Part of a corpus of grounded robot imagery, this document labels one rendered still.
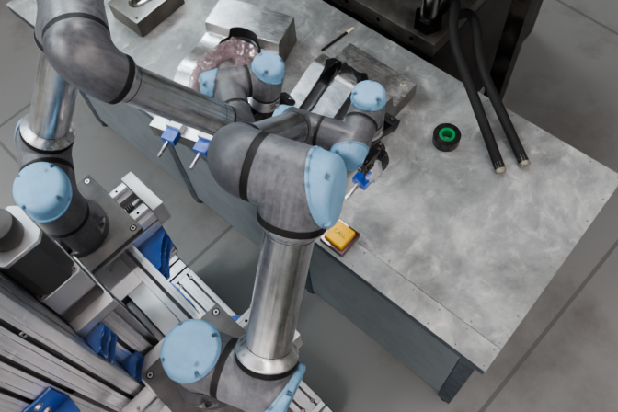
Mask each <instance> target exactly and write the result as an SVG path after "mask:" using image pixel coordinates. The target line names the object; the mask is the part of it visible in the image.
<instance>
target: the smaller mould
mask: <svg viewBox="0 0 618 412"><path fill-rule="evenodd" d="M183 4H185V1H184V0H111V1H109V2H108V5H109V8H110V10H111V12H112V14H113V16H114V17H115V18H116V19H117V20H118V21H120V22H121V23H122V24H124V25H125V26H127V27H128V28H129V29H131V30H133V31H134V32H136V33H137V34H138V35H140V36H141V37H144V36H145V35H147V34H148V33H149V32H150V31H151V30H153V29H154V28H155V27H156V26H158V25H159V24H160V23H161V22H162V21H164V20H165V19H166V18H167V17H169V16H170V15H171V14H172V13H174V12H175V11H176V10H177V9H178V8H180V7H181V6H182V5H183Z"/></svg>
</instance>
